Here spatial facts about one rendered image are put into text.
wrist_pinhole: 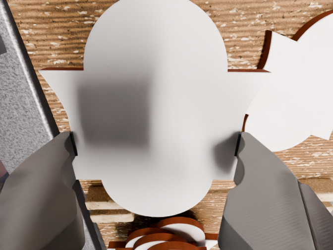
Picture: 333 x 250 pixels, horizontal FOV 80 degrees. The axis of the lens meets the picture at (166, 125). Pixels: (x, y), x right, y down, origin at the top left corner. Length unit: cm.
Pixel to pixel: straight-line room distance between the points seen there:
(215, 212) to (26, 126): 29
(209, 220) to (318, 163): 18
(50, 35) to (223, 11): 15
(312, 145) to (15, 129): 36
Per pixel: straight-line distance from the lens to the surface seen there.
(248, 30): 20
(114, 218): 30
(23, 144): 32
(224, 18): 19
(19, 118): 29
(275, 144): 25
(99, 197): 29
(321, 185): 34
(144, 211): 16
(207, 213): 35
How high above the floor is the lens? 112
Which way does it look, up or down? 57 degrees down
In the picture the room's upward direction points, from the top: 179 degrees clockwise
